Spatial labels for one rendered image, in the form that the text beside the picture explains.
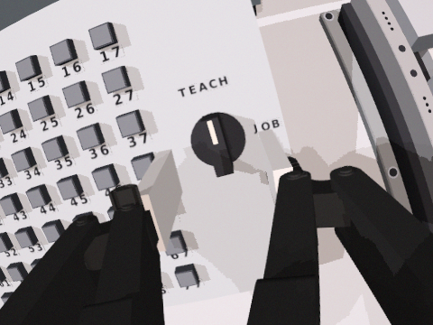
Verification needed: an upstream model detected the white cube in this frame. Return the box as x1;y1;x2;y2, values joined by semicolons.
428;77;433;95

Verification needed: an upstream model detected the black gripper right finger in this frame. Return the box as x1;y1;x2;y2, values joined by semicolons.
246;129;433;325

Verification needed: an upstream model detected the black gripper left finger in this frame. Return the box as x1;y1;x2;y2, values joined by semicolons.
0;149;182;325

